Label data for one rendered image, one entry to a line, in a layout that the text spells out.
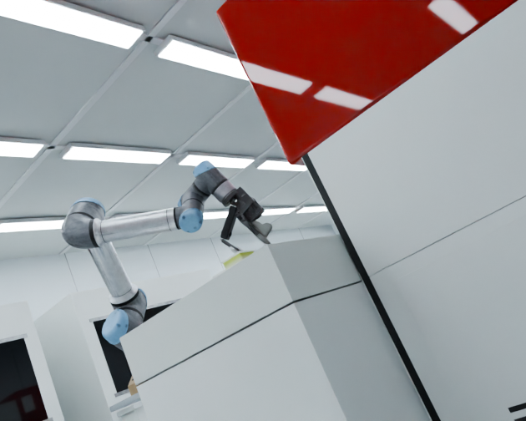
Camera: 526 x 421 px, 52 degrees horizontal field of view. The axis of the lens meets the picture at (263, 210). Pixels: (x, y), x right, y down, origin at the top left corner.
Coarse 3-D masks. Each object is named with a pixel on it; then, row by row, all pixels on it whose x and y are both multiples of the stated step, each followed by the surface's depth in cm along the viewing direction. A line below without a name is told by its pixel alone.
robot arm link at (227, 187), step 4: (228, 180) 182; (224, 184) 180; (228, 184) 181; (232, 184) 182; (220, 188) 180; (224, 188) 180; (228, 188) 180; (232, 188) 180; (236, 188) 183; (216, 192) 180; (220, 192) 180; (224, 192) 179; (228, 192) 179; (216, 196) 181; (220, 196) 180; (224, 196) 179; (220, 200) 181
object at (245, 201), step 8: (232, 192) 180; (240, 192) 180; (224, 200) 180; (232, 200) 181; (240, 200) 181; (248, 200) 178; (240, 208) 180; (248, 208) 179; (256, 208) 178; (240, 216) 178; (248, 216) 179; (256, 216) 178
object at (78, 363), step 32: (96, 288) 496; (160, 288) 552; (192, 288) 584; (64, 320) 480; (96, 320) 478; (64, 352) 482; (96, 352) 464; (64, 384) 484; (96, 384) 456; (128, 384) 470; (64, 416) 485; (96, 416) 457; (128, 416) 445
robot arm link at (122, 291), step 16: (80, 208) 183; (96, 208) 188; (96, 256) 193; (112, 256) 195; (112, 272) 197; (112, 288) 200; (128, 288) 203; (112, 304) 203; (128, 304) 202; (144, 304) 210
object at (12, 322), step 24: (0, 312) 421; (24, 312) 435; (0, 336) 412; (24, 336) 425; (0, 360) 403; (24, 360) 416; (0, 384) 394; (24, 384) 407; (48, 384) 420; (0, 408) 386; (24, 408) 398; (48, 408) 411
